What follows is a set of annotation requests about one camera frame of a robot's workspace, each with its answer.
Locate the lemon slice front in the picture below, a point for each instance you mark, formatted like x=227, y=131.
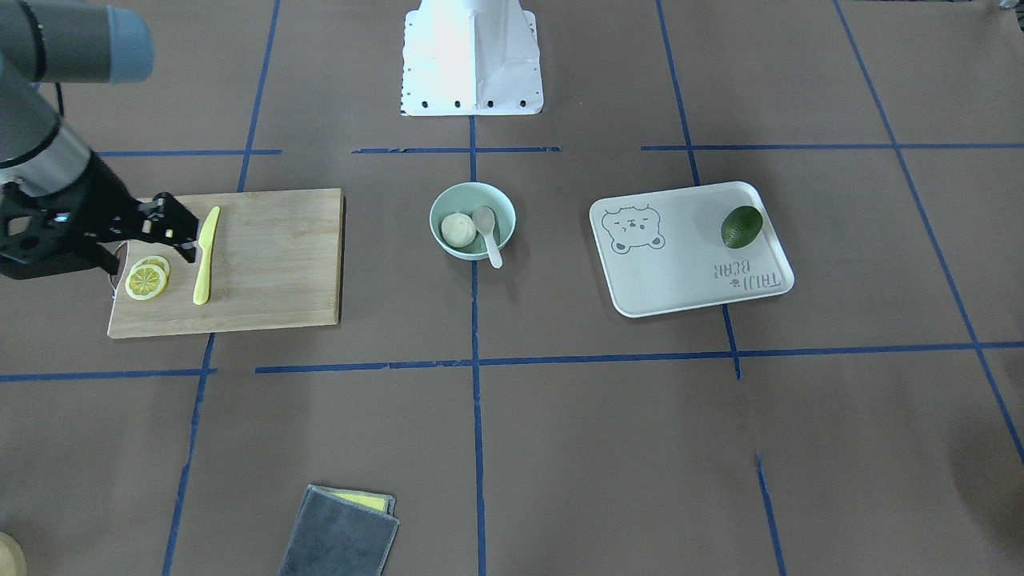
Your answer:
x=146, y=282

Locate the bamboo cutting board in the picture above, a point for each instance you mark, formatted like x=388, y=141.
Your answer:
x=276, y=263

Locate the white bear tray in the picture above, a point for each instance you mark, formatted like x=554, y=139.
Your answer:
x=662, y=252

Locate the white ceramic spoon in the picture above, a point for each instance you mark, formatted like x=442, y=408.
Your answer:
x=484, y=220

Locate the white steamed bun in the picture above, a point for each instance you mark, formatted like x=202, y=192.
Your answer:
x=458, y=230

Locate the grey folded cloth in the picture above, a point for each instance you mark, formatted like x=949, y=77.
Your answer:
x=333, y=536

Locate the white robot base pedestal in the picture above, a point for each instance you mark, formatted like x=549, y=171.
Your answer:
x=470, y=58

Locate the lemon slice behind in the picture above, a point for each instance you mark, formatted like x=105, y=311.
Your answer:
x=153, y=260

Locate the wooden mug tree stand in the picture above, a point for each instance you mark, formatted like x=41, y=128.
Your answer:
x=13, y=561

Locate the yellow sponge cloth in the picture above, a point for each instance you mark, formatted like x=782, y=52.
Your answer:
x=382, y=503

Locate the lemon slice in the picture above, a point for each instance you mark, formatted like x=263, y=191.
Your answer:
x=146, y=282
x=153, y=260

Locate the yellow plastic knife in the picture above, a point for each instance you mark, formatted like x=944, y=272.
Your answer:
x=202, y=286

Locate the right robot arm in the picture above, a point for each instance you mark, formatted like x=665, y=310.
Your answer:
x=45, y=45

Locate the light green bowl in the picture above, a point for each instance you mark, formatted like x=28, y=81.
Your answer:
x=465, y=198

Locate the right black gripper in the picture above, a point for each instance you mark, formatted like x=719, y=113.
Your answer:
x=106, y=194

